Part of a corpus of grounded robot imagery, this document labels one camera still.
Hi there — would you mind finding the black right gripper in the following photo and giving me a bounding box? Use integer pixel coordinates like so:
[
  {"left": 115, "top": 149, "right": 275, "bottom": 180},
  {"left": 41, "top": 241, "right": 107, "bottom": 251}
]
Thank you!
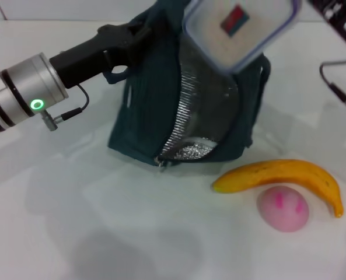
[{"left": 306, "top": 0, "right": 346, "bottom": 55}]

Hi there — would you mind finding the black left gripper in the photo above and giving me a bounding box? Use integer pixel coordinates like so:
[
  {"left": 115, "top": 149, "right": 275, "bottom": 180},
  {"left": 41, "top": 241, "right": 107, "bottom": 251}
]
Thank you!
[{"left": 49, "top": 16, "right": 153, "bottom": 89}]

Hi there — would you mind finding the dark teal insulated lunch bag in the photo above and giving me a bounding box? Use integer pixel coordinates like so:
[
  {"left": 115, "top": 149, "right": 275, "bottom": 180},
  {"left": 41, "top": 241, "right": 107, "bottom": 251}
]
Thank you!
[{"left": 107, "top": 0, "right": 271, "bottom": 170}]

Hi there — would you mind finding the clear blue-rimmed food container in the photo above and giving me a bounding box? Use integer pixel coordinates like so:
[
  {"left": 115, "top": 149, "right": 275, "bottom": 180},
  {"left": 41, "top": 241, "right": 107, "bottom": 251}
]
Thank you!
[{"left": 181, "top": 0, "right": 304, "bottom": 74}]

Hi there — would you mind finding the yellow banana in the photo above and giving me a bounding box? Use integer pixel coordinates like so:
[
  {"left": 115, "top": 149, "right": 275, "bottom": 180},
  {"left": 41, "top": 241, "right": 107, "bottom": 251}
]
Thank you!
[{"left": 212, "top": 159, "right": 345, "bottom": 219}]

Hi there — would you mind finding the pink egg-shaped ball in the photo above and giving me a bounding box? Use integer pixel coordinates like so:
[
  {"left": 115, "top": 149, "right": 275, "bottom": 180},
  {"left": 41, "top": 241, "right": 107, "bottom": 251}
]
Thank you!
[{"left": 256, "top": 185, "right": 310, "bottom": 233}]

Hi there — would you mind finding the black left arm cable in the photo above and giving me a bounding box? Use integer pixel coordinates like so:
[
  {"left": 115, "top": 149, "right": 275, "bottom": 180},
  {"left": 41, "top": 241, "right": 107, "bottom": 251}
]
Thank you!
[{"left": 43, "top": 84, "right": 91, "bottom": 132}]

